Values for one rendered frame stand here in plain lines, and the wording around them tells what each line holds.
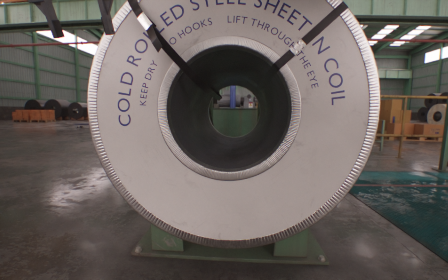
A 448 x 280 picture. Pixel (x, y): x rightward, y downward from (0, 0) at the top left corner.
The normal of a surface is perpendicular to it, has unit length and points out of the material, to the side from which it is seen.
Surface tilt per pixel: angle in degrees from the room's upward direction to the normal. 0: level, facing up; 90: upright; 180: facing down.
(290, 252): 90
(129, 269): 0
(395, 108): 90
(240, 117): 90
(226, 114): 90
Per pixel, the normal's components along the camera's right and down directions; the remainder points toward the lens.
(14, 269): 0.01, -0.99
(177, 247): -0.07, 0.12
